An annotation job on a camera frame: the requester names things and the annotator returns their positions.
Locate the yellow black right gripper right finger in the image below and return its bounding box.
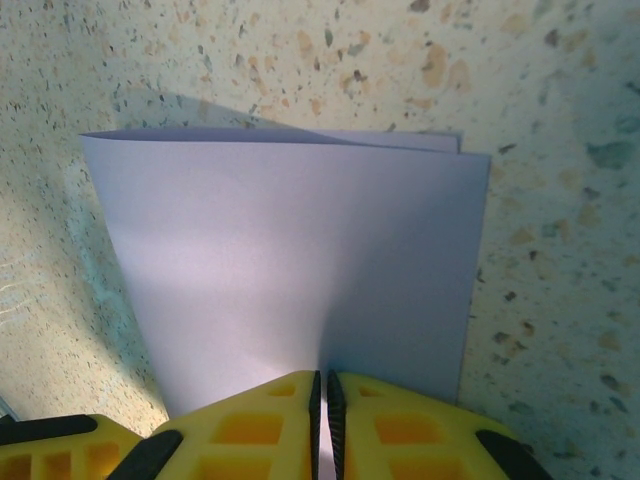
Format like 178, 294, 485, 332
327, 369, 556, 480

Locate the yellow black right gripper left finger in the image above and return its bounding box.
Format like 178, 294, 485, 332
114, 369, 322, 480

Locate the purple paper sheet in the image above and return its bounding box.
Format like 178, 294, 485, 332
78, 127, 491, 480

